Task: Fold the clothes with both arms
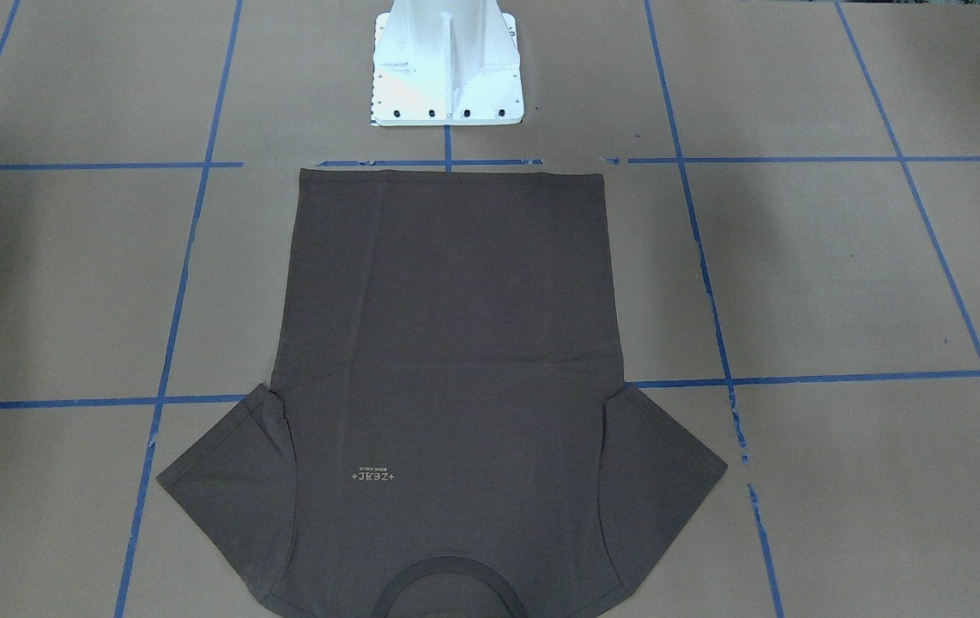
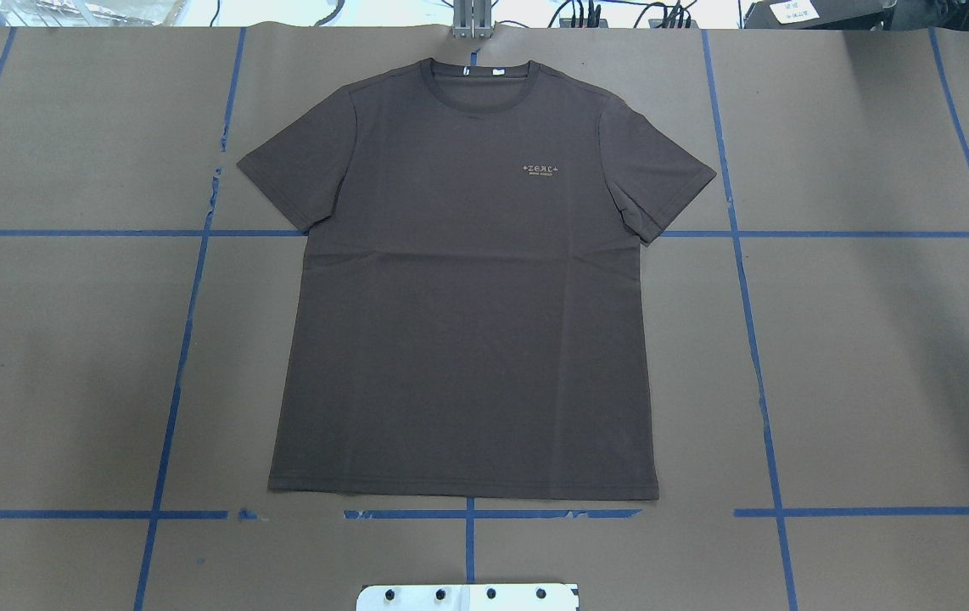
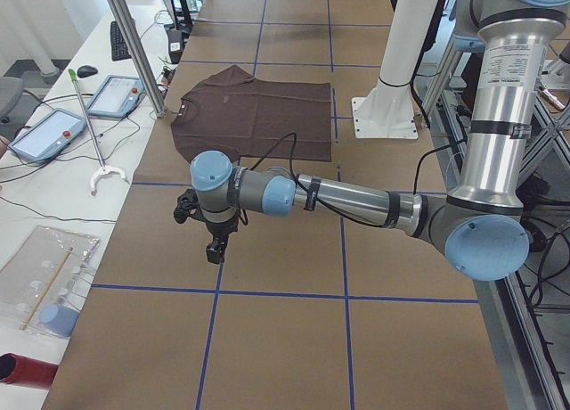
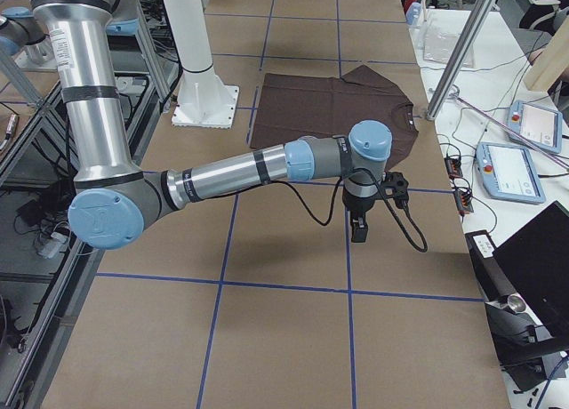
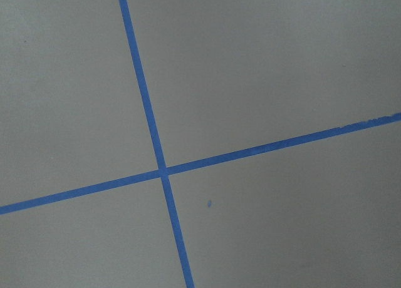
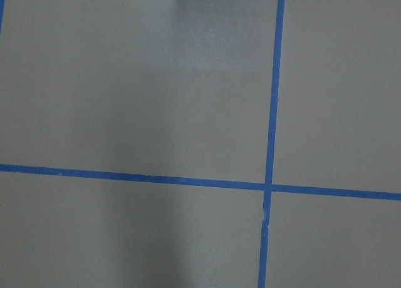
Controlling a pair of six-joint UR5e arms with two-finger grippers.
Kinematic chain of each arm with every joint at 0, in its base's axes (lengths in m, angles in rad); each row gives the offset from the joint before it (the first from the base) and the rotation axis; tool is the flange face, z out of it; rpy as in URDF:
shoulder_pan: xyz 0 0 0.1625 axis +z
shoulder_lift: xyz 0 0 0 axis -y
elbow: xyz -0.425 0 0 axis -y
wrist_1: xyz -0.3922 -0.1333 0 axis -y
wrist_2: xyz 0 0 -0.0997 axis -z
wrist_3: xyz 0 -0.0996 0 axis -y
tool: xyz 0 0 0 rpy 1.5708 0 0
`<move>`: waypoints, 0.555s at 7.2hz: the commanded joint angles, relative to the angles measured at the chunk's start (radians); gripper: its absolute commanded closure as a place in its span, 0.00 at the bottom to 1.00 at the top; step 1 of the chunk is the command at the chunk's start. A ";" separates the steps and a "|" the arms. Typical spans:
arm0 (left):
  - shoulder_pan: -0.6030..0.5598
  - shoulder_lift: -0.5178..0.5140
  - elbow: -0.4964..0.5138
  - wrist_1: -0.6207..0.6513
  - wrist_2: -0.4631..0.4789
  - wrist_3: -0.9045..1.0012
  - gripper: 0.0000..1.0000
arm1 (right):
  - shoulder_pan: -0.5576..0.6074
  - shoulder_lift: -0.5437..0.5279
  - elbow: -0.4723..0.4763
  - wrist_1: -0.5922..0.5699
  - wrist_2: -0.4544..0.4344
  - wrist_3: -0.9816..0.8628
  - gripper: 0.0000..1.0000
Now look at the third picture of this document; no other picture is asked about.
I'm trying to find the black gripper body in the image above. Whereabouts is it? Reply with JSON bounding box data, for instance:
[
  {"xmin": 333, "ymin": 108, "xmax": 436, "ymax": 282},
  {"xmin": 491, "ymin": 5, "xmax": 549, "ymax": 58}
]
[{"xmin": 202, "ymin": 209, "xmax": 239, "ymax": 240}]

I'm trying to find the brown t-shirt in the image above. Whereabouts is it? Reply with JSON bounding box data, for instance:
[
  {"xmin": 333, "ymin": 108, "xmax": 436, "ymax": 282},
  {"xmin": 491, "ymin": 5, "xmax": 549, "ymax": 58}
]
[{"xmin": 171, "ymin": 65, "xmax": 331, "ymax": 161}]

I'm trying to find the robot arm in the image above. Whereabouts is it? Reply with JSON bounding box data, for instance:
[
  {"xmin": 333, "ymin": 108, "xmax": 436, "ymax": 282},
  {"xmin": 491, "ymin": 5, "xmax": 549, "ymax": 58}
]
[{"xmin": 187, "ymin": 0, "xmax": 569, "ymax": 281}]

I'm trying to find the reacher grabber stick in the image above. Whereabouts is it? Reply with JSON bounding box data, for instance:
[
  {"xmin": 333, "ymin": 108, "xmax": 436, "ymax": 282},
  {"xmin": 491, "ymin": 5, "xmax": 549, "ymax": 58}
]
[{"xmin": 68, "ymin": 69, "xmax": 128, "ymax": 196}]

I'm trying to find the blue plastic cup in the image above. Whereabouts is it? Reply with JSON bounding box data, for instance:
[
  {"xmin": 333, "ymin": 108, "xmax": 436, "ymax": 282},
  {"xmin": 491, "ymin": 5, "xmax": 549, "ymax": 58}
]
[{"xmin": 40, "ymin": 304, "xmax": 79, "ymax": 338}]

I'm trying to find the far teach pendant tablet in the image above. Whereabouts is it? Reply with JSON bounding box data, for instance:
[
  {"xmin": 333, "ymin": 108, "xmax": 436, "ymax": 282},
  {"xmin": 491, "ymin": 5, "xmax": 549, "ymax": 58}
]
[{"xmin": 86, "ymin": 75, "xmax": 144, "ymax": 119}]

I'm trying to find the teach pendant tablet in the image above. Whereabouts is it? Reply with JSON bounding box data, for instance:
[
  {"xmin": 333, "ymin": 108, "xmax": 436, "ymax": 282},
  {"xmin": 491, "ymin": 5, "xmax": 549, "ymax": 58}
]
[
  {"xmin": 86, "ymin": 75, "xmax": 144, "ymax": 119},
  {"xmin": 8, "ymin": 109, "xmax": 86, "ymax": 162}
]

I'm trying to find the clear plastic tray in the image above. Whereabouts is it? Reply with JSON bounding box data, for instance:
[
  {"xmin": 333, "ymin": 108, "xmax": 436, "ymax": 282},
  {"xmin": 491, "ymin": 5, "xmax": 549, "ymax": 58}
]
[{"xmin": 1, "ymin": 225, "xmax": 100, "ymax": 338}]

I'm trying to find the near teach pendant tablet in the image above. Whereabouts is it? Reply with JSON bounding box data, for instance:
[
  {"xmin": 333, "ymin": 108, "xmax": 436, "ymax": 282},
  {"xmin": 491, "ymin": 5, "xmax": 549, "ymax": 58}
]
[{"xmin": 8, "ymin": 109, "xmax": 86, "ymax": 162}]

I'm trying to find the black power adapter box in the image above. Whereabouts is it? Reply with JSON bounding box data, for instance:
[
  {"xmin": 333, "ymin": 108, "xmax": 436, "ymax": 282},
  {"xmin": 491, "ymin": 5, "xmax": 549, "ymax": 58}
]
[{"xmin": 166, "ymin": 28, "xmax": 184, "ymax": 64}]

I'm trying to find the black keyboard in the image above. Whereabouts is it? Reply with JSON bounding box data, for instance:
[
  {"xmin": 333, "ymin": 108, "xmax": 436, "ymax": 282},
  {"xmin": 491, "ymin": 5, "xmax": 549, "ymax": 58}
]
[{"xmin": 110, "ymin": 21, "xmax": 131, "ymax": 62}]

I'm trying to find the black computer mouse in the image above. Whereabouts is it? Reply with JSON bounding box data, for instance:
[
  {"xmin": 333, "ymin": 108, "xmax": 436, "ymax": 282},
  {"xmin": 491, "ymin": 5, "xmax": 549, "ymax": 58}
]
[{"xmin": 76, "ymin": 65, "xmax": 98, "ymax": 78}]

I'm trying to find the red cylinder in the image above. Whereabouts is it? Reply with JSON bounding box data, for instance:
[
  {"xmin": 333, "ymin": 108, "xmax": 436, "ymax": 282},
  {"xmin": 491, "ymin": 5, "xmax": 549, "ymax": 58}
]
[{"xmin": 1, "ymin": 353, "xmax": 59, "ymax": 390}]

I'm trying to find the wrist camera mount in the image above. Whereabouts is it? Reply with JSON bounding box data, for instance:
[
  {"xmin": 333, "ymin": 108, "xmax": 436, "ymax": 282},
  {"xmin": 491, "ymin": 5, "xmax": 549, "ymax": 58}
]
[{"xmin": 173, "ymin": 189, "xmax": 205, "ymax": 224}]

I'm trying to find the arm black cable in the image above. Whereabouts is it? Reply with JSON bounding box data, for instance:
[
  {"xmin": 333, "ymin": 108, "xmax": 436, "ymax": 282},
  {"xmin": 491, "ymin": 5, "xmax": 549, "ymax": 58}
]
[{"xmin": 240, "ymin": 132, "xmax": 468, "ymax": 228}]

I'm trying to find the white pedestal column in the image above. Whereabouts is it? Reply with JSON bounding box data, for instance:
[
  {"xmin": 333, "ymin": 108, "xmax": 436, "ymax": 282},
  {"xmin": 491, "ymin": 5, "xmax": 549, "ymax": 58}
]
[{"xmin": 352, "ymin": 0, "xmax": 439, "ymax": 140}]

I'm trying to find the aluminium frame post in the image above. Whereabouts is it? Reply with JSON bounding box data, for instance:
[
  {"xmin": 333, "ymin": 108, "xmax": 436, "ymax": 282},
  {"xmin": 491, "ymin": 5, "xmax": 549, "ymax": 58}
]
[{"xmin": 107, "ymin": 0, "xmax": 167, "ymax": 118}]

